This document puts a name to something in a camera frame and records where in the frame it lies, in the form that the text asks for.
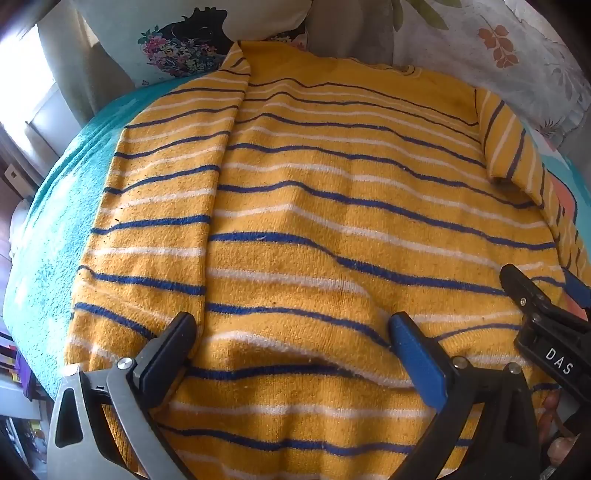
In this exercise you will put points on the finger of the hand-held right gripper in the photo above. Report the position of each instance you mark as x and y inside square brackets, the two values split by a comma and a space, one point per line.
[524, 290]
[579, 293]

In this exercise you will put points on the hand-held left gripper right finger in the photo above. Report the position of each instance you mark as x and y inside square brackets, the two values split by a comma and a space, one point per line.
[415, 360]

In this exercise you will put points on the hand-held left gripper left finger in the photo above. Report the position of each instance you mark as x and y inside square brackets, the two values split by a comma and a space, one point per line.
[162, 355]

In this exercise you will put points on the yellow striped sweater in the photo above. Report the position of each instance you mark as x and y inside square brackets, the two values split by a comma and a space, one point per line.
[314, 221]

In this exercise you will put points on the teal star blanket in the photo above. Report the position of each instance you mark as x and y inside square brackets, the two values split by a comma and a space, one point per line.
[55, 221]

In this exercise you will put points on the white leaf print pillow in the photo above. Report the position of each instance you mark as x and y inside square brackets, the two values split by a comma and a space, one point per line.
[508, 69]

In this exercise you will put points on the white floral figure print pillow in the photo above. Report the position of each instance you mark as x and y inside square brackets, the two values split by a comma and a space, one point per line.
[138, 27]

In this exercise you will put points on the white wall switch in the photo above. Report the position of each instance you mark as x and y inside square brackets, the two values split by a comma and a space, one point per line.
[12, 174]

